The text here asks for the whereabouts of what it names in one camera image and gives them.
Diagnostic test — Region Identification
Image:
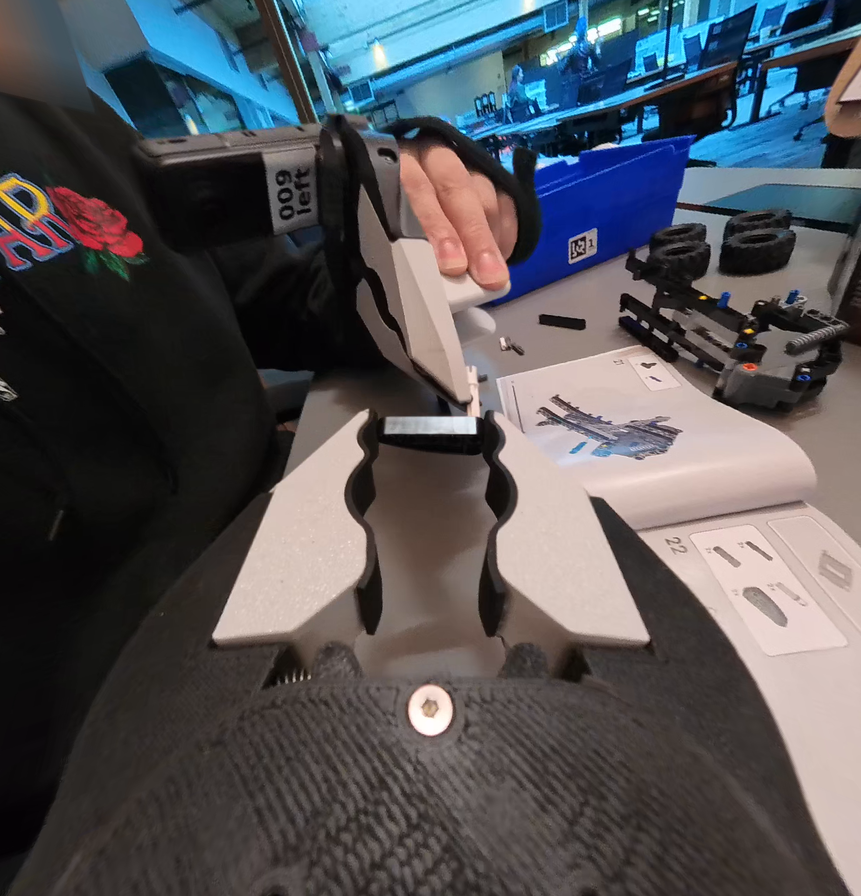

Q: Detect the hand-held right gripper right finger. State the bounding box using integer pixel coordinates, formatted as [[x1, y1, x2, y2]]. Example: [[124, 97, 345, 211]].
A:
[[478, 412, 650, 648]]

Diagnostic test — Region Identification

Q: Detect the grey desk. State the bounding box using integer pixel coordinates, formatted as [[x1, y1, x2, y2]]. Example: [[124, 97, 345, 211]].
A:
[[284, 167, 861, 896]]

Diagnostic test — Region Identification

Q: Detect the black office chair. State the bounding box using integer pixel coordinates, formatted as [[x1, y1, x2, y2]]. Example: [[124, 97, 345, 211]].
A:
[[702, 6, 759, 71]]

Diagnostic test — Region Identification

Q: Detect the grey toy chassis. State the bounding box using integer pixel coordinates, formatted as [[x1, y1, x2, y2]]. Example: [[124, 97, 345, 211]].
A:
[[618, 248, 851, 414]]

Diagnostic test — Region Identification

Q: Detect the toy building instruction booklet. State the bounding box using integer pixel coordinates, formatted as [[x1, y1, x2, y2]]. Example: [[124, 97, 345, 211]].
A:
[[497, 344, 861, 896]]

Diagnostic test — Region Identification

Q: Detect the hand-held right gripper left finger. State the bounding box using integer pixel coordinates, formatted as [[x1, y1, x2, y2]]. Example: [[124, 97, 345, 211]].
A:
[[212, 412, 382, 646]]

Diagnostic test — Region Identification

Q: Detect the black curved toy piece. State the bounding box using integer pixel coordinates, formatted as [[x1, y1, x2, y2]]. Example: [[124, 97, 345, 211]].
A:
[[376, 415, 486, 456]]

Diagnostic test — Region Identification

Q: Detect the blue plastic bin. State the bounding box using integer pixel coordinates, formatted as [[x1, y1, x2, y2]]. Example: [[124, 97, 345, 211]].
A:
[[485, 135, 696, 307]]

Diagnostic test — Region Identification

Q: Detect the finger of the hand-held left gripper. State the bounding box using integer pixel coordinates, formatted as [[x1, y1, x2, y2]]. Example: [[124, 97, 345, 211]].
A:
[[355, 185, 475, 412], [355, 279, 413, 377]]

